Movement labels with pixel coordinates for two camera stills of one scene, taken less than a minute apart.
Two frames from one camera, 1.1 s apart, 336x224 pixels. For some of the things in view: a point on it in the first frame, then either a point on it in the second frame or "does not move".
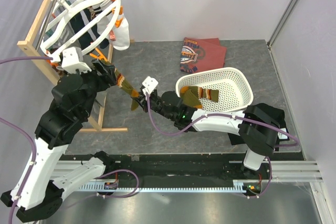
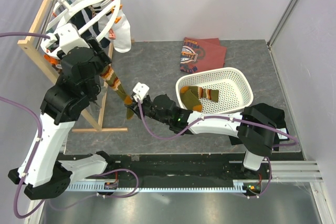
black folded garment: x=276 y=114 does not move
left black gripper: x=108 y=76 -> x=104 y=58
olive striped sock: x=122 y=82 -> x=109 y=76
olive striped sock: x=191 y=95 does not move
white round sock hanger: x=82 y=20 does not move
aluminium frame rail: x=289 y=171 does not move
